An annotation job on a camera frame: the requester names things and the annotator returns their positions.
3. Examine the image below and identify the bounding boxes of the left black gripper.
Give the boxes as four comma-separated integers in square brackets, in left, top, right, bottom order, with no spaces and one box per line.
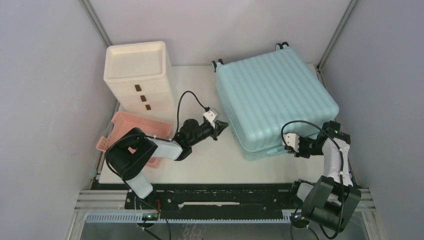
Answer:
[188,119,228,147]

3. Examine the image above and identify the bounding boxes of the light blue ribbed suitcase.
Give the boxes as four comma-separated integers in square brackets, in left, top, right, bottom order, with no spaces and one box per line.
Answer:
[211,42,340,162]

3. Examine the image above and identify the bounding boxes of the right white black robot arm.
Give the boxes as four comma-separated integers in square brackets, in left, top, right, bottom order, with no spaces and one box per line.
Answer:
[280,120,362,235]

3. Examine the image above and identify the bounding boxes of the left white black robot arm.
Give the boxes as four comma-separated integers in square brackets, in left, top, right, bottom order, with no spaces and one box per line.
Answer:
[104,118,229,209]

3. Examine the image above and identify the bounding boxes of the pink perforated plastic basket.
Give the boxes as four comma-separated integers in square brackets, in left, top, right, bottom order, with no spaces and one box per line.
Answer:
[96,111,173,152]

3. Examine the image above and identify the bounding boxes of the white three-drawer storage cabinet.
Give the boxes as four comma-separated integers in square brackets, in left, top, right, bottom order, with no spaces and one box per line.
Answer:
[103,41,176,114]

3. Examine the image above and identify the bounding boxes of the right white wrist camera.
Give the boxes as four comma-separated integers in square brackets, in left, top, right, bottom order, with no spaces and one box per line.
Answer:
[284,133,300,152]

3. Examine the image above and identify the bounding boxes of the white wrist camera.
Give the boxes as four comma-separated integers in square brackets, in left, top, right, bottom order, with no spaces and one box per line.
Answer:
[203,108,219,128]
[284,133,300,152]

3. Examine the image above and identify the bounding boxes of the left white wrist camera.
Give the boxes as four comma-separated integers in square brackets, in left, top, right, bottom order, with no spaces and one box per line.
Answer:
[203,108,219,128]

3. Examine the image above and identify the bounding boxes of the black mounting rail base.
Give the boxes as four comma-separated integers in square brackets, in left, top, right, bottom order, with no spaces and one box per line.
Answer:
[91,181,300,219]

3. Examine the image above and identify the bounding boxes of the white slotted cable duct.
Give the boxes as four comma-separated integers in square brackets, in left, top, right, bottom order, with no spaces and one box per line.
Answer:
[85,211,293,224]

